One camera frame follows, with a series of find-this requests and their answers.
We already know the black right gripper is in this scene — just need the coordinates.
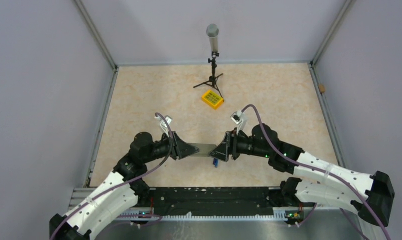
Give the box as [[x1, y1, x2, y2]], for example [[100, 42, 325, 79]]
[[208, 127, 271, 162]]

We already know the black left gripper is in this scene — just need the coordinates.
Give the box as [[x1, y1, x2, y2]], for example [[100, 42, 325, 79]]
[[143, 131, 199, 164]]

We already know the blue AAA battery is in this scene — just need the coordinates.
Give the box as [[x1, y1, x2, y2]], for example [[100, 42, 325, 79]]
[[213, 158, 219, 168]]

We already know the white remote control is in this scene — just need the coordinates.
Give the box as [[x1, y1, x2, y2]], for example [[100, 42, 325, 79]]
[[189, 143, 217, 158]]

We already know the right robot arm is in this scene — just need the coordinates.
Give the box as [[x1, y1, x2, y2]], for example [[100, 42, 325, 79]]
[[208, 124, 395, 227]]

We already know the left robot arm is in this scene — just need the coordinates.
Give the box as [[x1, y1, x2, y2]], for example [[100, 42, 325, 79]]
[[49, 132, 199, 240]]

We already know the yellow box with green grid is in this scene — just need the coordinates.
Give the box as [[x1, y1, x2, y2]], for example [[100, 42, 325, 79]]
[[201, 90, 224, 110]]

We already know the microphone on black tripod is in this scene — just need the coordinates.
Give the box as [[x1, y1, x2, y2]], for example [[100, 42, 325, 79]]
[[193, 23, 223, 97]]

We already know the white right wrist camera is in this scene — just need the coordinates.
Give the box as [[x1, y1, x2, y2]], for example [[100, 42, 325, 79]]
[[230, 110, 247, 135]]

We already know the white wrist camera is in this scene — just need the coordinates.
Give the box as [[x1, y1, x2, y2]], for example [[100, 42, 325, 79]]
[[155, 114, 172, 137], [230, 110, 247, 135]]

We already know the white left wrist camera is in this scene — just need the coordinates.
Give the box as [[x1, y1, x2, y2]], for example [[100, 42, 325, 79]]
[[155, 114, 172, 137]]

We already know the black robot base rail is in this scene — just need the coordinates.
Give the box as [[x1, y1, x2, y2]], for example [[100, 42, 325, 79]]
[[136, 187, 313, 217]]

